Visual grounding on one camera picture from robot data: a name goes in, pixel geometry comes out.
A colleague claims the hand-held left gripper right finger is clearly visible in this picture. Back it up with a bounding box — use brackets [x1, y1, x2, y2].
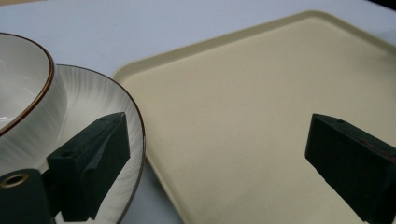
[304, 113, 396, 224]

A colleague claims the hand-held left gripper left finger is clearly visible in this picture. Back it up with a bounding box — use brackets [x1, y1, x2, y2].
[46, 111, 132, 223]

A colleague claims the white plate with brown rim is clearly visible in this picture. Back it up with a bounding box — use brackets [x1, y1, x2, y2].
[39, 63, 147, 224]

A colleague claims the white bowl with brown rim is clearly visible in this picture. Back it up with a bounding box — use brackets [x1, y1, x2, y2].
[0, 32, 69, 175]

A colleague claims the cream plastic tray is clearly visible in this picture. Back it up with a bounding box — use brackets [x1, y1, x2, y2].
[112, 9, 396, 224]

